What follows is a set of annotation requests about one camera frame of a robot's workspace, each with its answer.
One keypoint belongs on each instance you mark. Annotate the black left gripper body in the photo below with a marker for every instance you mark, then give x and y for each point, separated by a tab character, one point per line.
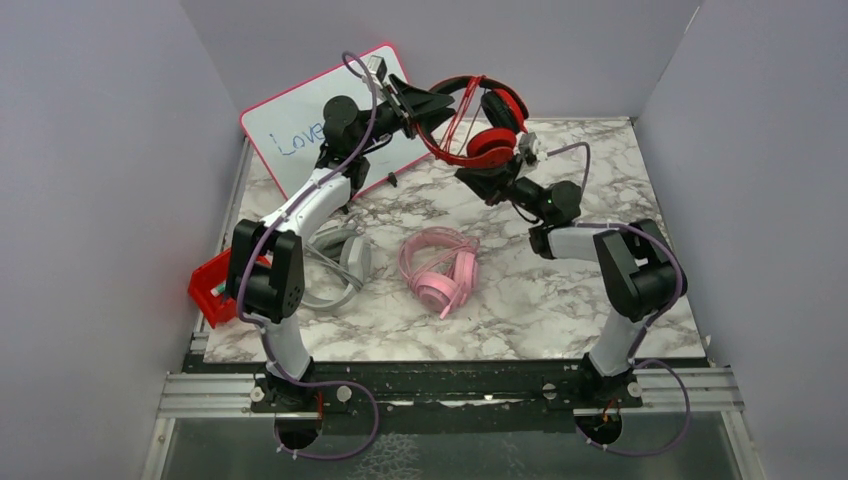
389	116

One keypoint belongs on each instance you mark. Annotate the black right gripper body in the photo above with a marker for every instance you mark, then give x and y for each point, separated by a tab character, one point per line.
525	191

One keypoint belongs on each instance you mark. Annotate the red black headphones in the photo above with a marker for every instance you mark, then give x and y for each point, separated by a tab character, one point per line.
502	107

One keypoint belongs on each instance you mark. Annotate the pink headphones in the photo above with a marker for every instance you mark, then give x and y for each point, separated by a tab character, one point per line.
446	281

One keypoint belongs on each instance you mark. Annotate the grey white headphones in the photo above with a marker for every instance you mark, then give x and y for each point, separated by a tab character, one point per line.
348	255

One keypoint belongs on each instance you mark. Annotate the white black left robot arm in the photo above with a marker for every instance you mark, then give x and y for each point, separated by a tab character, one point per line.
266	274

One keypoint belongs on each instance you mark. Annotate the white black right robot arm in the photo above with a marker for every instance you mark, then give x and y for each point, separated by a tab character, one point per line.
641	275

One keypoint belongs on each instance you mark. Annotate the pink framed whiteboard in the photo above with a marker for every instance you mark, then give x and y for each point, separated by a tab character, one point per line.
286	131

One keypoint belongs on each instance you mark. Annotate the red plastic bin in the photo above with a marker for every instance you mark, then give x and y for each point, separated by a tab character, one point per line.
215	310

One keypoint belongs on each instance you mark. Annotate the white green marker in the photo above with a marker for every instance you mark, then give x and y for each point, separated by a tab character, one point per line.
218	290

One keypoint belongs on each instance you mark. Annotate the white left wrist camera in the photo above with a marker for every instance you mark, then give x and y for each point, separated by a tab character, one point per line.
377	72

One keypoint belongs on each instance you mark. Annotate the black metal base rail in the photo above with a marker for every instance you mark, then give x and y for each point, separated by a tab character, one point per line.
426	398

